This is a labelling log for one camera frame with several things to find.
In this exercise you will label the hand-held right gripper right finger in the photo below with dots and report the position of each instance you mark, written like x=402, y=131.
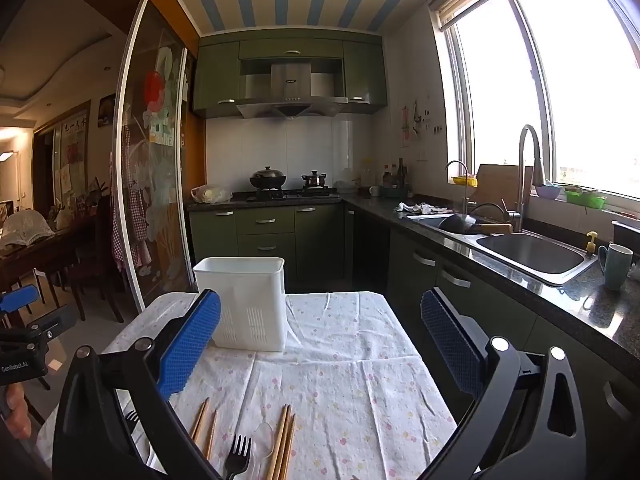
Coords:
x=450, y=340

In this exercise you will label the white plastic utensil holder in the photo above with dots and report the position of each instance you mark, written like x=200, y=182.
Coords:
x=250, y=300

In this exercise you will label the black wok with lid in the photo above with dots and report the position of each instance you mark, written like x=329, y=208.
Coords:
x=268, y=178

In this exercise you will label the steel range hood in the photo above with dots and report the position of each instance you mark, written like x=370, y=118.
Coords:
x=292, y=90

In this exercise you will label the clear food container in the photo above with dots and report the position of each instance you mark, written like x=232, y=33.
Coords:
x=345, y=186

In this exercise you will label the dark wooden dining table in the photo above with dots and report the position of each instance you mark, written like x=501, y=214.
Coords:
x=45, y=257

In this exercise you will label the black gas stove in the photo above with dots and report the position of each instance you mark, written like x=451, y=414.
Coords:
x=295, y=194

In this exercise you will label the green plastic basket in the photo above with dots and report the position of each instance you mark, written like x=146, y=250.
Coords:
x=585, y=200

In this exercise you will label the yellow sponge tray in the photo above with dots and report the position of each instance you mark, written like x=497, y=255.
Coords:
x=462, y=180

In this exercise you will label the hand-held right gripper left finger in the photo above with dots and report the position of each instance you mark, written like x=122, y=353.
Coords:
x=192, y=340

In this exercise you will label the wall poster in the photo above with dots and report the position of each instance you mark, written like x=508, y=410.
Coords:
x=405, y=127

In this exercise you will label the clear plastic jar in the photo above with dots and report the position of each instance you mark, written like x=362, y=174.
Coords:
x=367, y=175

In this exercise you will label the dark glass bottle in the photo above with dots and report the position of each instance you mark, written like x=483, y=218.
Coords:
x=400, y=172

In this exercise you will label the white lace food cover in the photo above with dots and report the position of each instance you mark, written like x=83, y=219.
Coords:
x=25, y=230

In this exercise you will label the person's left hand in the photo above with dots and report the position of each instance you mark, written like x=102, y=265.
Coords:
x=17, y=410

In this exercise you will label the etched glass sliding door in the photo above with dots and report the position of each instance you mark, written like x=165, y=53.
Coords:
x=150, y=160

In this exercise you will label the small steel faucet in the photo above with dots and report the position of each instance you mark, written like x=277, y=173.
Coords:
x=465, y=185

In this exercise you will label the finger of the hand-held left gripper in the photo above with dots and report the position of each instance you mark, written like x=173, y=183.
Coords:
x=20, y=297

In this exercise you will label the green upper kitchen cabinets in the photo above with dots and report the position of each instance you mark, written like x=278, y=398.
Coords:
x=215, y=75

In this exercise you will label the green condiment rack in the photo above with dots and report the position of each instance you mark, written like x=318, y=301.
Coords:
x=395, y=192

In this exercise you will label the red checked apron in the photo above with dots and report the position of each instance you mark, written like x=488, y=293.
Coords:
x=120, y=230

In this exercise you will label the crumpled dish rag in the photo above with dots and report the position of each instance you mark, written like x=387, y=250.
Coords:
x=422, y=208

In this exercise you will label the steel cooking pot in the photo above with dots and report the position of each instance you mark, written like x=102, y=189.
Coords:
x=314, y=180

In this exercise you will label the tall steel faucet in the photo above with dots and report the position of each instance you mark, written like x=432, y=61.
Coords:
x=524, y=170

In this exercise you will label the teal ceramic mug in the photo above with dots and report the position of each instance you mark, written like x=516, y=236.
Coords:
x=617, y=267

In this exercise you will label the white floral tablecloth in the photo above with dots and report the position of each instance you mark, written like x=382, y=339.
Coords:
x=340, y=385

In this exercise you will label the white plastic bag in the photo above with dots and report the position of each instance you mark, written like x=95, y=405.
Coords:
x=212, y=194

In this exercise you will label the black plastic fork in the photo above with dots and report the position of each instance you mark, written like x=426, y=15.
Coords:
x=132, y=416
x=236, y=462

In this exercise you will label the wooden cutting board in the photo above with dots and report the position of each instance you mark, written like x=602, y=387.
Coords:
x=500, y=185

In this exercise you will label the kitchen window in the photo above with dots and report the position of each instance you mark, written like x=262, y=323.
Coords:
x=575, y=85

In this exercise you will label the black box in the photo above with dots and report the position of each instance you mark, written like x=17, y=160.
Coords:
x=626, y=232

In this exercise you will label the red upholstered dining chair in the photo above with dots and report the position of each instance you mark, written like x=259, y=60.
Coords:
x=95, y=260

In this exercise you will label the clear plastic spoon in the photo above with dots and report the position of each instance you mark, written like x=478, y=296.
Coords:
x=263, y=435

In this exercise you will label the framed wall picture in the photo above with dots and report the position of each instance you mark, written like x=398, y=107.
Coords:
x=105, y=110

